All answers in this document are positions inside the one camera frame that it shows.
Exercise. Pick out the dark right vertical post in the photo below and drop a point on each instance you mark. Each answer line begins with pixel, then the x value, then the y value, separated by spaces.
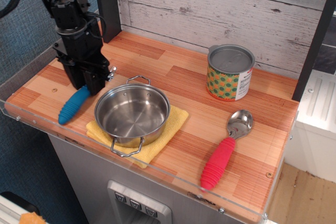
pixel 312 54

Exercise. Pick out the black vertical post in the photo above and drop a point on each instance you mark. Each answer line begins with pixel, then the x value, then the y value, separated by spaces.
pixel 109 10

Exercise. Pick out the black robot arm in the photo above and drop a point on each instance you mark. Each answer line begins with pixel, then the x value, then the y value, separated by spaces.
pixel 66 13

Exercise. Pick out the grey toy fridge cabinet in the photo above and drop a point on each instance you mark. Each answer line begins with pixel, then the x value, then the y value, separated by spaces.
pixel 89 173

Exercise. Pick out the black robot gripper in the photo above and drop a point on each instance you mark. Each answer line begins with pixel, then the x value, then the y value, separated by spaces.
pixel 80 53

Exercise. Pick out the white toy sink unit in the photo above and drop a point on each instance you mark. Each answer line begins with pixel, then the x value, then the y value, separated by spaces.
pixel 311 146

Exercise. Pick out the blue handled metal fork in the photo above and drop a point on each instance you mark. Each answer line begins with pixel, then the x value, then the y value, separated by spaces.
pixel 73 105

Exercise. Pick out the orange plush object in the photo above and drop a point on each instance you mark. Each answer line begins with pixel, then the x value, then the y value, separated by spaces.
pixel 31 218

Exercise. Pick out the yellow folded cloth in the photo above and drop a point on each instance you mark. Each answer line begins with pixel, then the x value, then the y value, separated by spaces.
pixel 148 152

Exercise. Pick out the black white corner object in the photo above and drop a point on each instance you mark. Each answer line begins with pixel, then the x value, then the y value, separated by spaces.
pixel 12 206

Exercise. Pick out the stainless steel pot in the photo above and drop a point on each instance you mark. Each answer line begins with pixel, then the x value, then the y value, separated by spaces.
pixel 133 115

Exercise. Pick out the red handled metal spoon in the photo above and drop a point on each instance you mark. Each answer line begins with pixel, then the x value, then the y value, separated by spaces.
pixel 239 125

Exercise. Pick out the green orange patterned tin can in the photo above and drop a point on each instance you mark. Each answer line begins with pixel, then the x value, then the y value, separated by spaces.
pixel 229 71

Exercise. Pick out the silver dispenser button panel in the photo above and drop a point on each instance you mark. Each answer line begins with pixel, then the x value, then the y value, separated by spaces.
pixel 131 206

